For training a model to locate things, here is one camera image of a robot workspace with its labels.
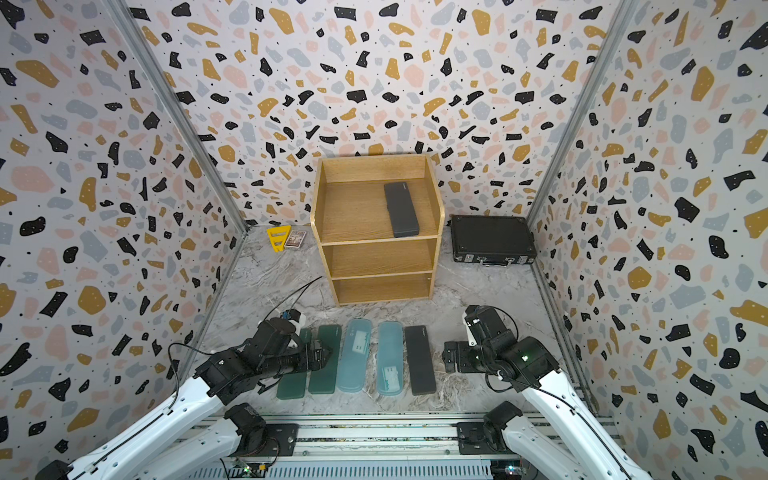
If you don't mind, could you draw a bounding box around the light teal pencil case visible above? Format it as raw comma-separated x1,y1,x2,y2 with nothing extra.
337,318,372,393
376,321,404,396

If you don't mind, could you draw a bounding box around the left corner aluminium post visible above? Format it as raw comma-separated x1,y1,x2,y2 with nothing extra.
103,0,248,235

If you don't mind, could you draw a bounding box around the wooden three-tier shelf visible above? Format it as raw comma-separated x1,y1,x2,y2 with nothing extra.
311,154,446,305

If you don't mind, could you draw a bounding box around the black briefcase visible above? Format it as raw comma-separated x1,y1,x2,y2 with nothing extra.
450,215,537,267

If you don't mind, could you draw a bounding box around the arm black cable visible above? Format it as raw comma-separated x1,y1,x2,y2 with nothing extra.
167,275,325,385
479,305,625,457

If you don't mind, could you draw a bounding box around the dark green pencil case inner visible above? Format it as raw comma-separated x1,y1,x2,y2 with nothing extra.
308,325,342,395

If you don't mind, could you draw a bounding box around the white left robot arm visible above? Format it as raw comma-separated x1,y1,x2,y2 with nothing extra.
36,317,332,479

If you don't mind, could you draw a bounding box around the right corner aluminium post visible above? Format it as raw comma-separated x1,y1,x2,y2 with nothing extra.
527,0,638,229

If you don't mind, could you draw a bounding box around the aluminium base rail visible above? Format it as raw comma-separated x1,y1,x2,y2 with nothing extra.
186,413,556,479

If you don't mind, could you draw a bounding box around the corner aluminium post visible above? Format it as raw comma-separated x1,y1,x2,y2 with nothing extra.
103,0,248,235
527,0,638,229

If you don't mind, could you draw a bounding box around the yellow plastic triangular holder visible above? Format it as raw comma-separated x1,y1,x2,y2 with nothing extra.
266,225,292,253

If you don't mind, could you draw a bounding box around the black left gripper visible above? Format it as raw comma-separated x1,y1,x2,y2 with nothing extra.
261,338,336,383

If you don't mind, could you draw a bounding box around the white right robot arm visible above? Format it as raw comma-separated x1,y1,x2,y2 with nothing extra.
442,305,650,479

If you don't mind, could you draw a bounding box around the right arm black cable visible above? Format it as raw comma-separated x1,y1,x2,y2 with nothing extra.
479,305,625,457

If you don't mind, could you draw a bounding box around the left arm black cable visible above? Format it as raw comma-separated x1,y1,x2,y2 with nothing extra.
167,275,325,385

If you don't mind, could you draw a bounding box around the dark grey pencil case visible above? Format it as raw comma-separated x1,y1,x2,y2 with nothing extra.
404,325,437,396
383,181,420,238

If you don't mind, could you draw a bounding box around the dark green pencil case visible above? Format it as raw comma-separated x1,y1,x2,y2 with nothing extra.
308,325,342,395
276,328,313,401

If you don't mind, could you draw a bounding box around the dark green pencil case outer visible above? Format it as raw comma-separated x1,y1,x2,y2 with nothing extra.
276,328,313,401

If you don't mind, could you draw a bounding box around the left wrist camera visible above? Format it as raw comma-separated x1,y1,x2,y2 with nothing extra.
282,308,306,330

